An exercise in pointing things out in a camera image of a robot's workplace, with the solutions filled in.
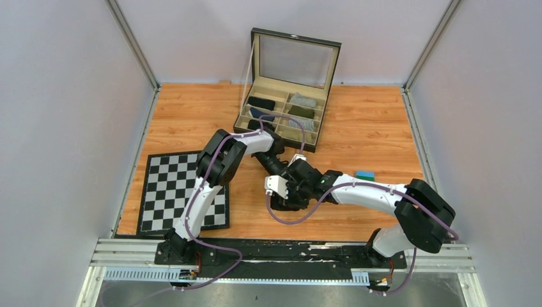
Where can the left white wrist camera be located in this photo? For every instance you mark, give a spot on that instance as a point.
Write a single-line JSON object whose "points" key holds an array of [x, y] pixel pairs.
{"points": [[296, 157]]}

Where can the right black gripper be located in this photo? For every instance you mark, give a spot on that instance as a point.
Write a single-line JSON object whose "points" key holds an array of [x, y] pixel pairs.
{"points": [[290, 185]]}

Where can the black underwear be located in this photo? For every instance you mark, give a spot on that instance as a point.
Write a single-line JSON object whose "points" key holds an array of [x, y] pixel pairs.
{"points": [[295, 204]]}

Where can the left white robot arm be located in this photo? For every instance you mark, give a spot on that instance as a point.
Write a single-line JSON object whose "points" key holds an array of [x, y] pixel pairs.
{"points": [[217, 164]]}

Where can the aluminium frame rail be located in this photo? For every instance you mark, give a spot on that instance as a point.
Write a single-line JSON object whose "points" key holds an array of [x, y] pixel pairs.
{"points": [[134, 260]]}

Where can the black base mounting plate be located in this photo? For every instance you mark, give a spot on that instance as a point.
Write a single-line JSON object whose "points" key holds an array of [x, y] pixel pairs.
{"points": [[284, 259]]}

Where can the striped rolled cloth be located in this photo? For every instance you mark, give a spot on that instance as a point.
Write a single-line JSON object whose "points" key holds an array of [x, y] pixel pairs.
{"points": [[306, 124]]}

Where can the black rolled cloth bottom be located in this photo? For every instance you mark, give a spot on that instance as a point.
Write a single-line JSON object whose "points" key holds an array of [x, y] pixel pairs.
{"points": [[254, 125]]}

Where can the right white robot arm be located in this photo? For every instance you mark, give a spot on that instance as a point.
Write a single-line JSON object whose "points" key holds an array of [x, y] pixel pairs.
{"points": [[424, 217]]}

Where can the black rolled cloth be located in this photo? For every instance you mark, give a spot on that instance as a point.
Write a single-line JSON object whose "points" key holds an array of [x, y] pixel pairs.
{"points": [[261, 103], [254, 125]]}

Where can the black rolled cloth top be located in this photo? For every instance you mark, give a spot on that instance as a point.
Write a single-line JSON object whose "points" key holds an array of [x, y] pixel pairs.
{"points": [[261, 103]]}

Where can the grey rolled cloth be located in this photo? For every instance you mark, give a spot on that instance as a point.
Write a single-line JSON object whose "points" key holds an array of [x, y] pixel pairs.
{"points": [[304, 101]]}

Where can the olive green rolled cloth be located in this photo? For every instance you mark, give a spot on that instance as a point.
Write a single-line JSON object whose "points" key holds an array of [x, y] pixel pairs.
{"points": [[301, 112]]}

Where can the navy rolled cloth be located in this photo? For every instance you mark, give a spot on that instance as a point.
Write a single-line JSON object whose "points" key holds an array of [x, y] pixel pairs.
{"points": [[260, 115]]}

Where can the black white checkerboard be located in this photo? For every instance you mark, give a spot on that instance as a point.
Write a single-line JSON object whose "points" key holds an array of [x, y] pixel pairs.
{"points": [[168, 183]]}

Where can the black compartment storage box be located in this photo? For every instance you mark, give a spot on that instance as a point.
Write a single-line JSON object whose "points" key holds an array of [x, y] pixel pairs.
{"points": [[283, 64]]}

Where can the blue green brick stack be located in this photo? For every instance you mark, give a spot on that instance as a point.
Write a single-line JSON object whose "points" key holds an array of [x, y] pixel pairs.
{"points": [[365, 175]]}

